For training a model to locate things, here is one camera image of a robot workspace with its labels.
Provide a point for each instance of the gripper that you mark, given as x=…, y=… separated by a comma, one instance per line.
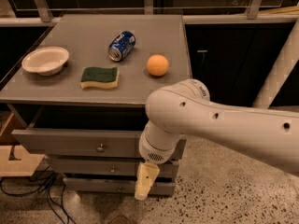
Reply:
x=154, y=152

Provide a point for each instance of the grey top drawer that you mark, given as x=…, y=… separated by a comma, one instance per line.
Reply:
x=86, y=131

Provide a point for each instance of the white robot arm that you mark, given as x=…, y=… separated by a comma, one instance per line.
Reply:
x=269, y=136

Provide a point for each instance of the grey middle drawer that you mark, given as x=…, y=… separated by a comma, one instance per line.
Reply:
x=76, y=165

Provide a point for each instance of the grey drawer cabinet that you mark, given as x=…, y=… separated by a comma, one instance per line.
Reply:
x=80, y=96

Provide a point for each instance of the orange ball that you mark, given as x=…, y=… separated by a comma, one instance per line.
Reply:
x=157, y=65

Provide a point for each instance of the green yellow sponge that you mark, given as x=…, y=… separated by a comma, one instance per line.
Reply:
x=99, y=77

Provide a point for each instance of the light wooden furniture piece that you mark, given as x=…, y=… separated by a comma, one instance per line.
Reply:
x=15, y=160

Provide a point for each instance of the blue soda can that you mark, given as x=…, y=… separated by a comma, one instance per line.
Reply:
x=121, y=46

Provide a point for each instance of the white bowl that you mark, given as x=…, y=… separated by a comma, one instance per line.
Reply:
x=46, y=61

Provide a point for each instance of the metal glass railing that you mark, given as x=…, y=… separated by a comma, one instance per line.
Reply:
x=48, y=12

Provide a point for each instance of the white diagonal post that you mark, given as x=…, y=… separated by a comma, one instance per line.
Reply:
x=280, y=71

